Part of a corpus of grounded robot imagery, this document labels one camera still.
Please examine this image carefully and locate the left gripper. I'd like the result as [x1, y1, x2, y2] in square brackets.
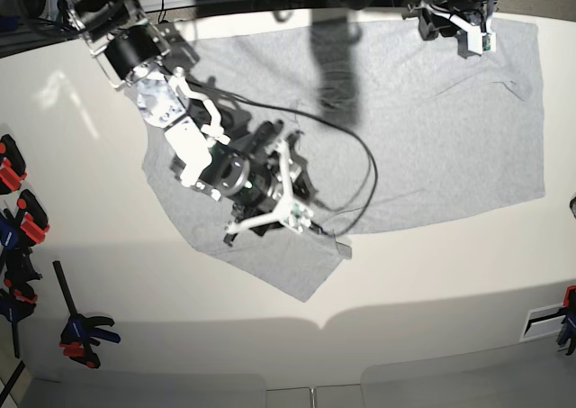
[408, 1, 477, 57]

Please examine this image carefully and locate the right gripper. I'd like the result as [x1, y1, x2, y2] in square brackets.
[229, 119, 320, 240]

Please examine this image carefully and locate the grey T-shirt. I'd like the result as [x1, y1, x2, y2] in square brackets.
[123, 14, 547, 304]

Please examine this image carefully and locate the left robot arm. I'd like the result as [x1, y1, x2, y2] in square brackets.
[408, 0, 498, 58]

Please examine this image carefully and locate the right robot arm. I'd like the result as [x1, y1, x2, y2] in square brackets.
[64, 0, 323, 244]

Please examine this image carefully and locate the blue orange bar clamp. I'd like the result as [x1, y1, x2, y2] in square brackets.
[52, 260, 122, 369]

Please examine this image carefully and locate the orange black clamp lower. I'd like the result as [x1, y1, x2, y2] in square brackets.
[1, 189, 50, 249]

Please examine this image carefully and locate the orange black clamp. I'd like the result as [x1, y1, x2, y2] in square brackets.
[0, 134, 27, 195]
[1, 189, 50, 249]

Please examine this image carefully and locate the blue black clamp left edge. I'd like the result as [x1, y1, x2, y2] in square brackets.
[0, 245, 41, 359]

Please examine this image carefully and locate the orange black clamp upper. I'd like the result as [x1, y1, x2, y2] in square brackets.
[0, 134, 27, 195]

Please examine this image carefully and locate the blue clamp right edge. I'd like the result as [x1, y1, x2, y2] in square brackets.
[556, 286, 576, 356]

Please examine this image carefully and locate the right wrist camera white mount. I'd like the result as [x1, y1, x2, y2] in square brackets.
[222, 131, 316, 247]

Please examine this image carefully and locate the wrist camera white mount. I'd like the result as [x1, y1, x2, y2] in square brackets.
[404, 0, 497, 58]
[222, 131, 316, 247]

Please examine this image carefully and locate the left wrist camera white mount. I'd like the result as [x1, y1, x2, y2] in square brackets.
[404, 0, 497, 58]

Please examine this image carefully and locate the black camera cable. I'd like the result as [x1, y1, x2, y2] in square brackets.
[184, 77, 379, 238]

